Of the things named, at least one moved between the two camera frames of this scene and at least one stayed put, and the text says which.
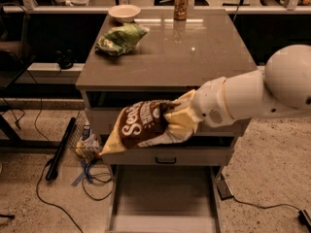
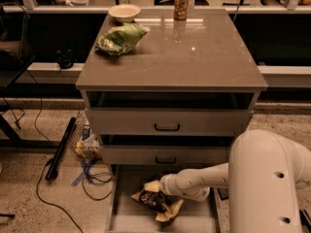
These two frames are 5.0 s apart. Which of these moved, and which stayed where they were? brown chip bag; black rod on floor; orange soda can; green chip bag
Moved: brown chip bag
Stayed: orange soda can; black rod on floor; green chip bag
